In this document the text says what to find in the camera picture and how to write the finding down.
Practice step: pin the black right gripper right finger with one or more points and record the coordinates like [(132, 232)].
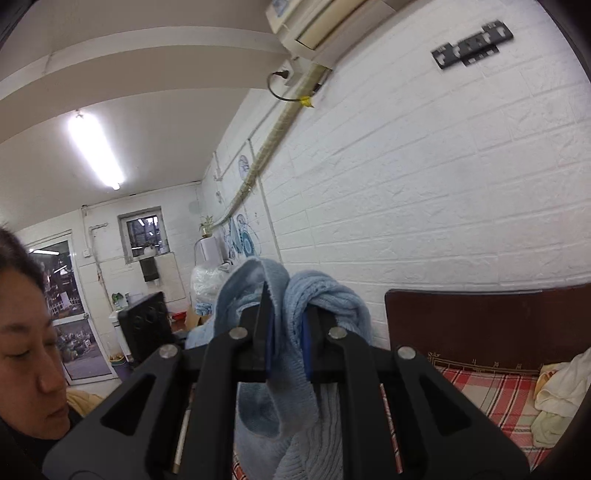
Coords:
[(401, 418)]

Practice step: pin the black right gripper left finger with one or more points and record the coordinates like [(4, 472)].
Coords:
[(175, 416)]

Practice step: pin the light blue knit cardigan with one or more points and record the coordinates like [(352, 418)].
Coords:
[(286, 428)]

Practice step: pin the red plaid bed blanket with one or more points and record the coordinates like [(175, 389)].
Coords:
[(507, 400)]

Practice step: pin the glass entrance door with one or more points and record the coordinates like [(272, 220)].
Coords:
[(84, 359)]

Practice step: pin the person's head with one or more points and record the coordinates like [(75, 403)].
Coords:
[(33, 387)]

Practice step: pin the black box device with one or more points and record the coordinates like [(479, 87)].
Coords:
[(146, 327)]

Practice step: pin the cream white garment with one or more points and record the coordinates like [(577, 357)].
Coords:
[(559, 393)]

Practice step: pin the dark brown wooden headboard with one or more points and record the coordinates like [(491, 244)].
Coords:
[(510, 331)]

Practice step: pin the white plastic bag bundle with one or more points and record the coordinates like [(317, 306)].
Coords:
[(205, 283)]

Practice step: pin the small barred window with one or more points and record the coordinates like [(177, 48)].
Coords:
[(143, 234)]

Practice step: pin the fluorescent ceiling tube light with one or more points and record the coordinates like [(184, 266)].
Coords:
[(88, 136)]

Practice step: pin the wrapped air conditioner pipe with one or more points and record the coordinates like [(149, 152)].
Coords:
[(306, 90)]

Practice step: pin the black wall mount bracket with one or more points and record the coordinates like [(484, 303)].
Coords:
[(474, 48)]

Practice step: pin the white wall air conditioner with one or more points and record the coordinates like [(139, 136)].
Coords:
[(322, 31)]

